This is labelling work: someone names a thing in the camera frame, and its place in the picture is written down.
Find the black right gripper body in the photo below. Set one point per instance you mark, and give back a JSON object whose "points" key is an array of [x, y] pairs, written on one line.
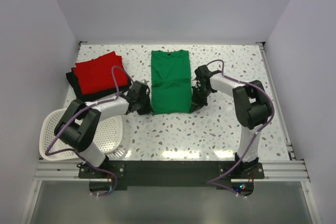
{"points": [[199, 96]]}

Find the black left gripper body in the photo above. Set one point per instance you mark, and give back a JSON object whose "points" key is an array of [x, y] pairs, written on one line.
{"points": [[144, 106]]}

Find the green t shirt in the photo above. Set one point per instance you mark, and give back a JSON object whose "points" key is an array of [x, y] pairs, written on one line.
{"points": [[171, 82]]}

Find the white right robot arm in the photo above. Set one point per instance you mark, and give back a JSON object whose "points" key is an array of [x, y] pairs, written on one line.
{"points": [[254, 110]]}

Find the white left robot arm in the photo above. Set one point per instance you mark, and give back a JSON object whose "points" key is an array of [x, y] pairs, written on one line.
{"points": [[78, 125]]}

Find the folded black t shirt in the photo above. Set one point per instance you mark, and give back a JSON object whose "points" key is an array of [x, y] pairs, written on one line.
{"points": [[73, 81]]}

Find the white plastic basket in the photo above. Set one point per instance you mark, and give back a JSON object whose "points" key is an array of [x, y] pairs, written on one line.
{"points": [[107, 137]]}

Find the folded red t shirt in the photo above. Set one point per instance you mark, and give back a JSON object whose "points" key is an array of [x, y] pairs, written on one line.
{"points": [[101, 74]]}

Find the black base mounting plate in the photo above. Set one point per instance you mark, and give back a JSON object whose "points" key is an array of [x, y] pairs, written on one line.
{"points": [[120, 175]]}

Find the aluminium front rail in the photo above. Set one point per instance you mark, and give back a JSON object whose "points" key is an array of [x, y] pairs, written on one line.
{"points": [[274, 171]]}

